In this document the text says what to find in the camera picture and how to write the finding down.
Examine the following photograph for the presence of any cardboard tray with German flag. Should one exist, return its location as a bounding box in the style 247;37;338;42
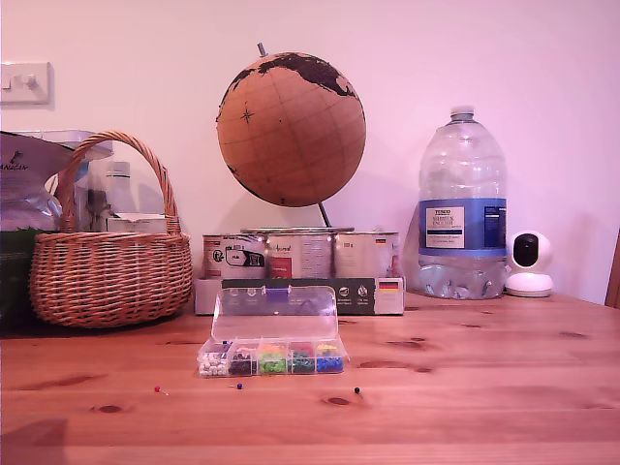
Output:
194;276;407;318

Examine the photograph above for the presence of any cork globe on metal stand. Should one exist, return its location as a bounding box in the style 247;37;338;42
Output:
215;42;368;234

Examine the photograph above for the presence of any clear plastic pin organizer box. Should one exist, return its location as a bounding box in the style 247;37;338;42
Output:
196;285;351;381

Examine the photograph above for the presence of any large clear water bottle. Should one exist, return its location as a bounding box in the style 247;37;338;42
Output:
415;105;511;301

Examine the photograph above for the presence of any white carton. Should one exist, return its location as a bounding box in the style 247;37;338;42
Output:
105;211;169;234

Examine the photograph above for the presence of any white plastic bottle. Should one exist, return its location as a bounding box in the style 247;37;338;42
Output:
103;160;135;220

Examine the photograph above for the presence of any clear plastic container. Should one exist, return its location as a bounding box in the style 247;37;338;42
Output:
72;138;115;233

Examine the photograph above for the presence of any silver green pet food bag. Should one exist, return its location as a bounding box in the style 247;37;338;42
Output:
0;128;96;338

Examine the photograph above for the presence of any wicker basket with handle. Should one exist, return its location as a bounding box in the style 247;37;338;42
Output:
28;129;195;330

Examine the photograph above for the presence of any small white round camera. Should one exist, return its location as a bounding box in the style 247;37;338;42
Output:
504;231;555;298

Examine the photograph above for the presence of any white wall light switch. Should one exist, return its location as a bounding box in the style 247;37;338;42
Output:
0;61;55;106

